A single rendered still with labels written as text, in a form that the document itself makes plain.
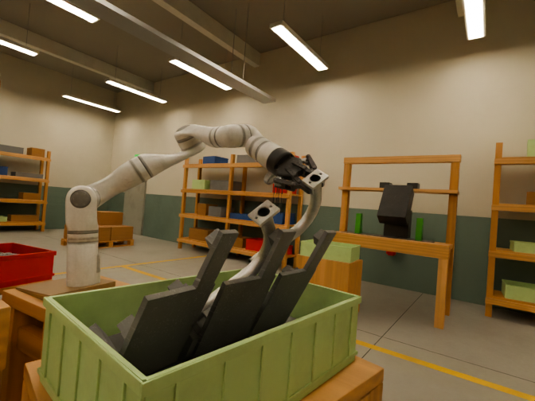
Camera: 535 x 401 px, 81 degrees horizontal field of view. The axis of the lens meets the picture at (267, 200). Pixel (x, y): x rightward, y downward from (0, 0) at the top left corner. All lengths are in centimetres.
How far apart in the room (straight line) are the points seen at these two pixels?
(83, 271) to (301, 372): 78
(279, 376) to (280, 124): 637
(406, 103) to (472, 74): 96
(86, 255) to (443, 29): 592
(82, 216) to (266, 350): 79
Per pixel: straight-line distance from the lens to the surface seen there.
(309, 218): 84
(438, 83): 592
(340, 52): 671
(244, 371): 58
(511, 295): 500
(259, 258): 72
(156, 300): 54
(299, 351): 70
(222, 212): 681
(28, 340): 126
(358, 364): 95
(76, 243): 120
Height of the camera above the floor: 118
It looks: 1 degrees up
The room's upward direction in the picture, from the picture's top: 4 degrees clockwise
